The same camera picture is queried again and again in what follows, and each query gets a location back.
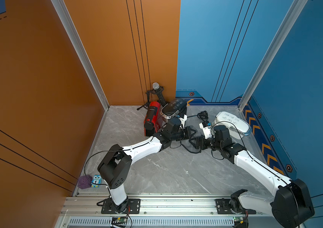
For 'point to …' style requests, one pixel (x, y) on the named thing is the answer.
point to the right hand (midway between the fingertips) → (194, 139)
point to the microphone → (156, 89)
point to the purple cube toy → (84, 181)
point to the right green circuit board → (238, 219)
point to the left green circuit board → (123, 219)
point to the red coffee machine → (153, 119)
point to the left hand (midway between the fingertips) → (197, 130)
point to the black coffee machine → (175, 108)
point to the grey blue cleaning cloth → (186, 143)
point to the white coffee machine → (238, 128)
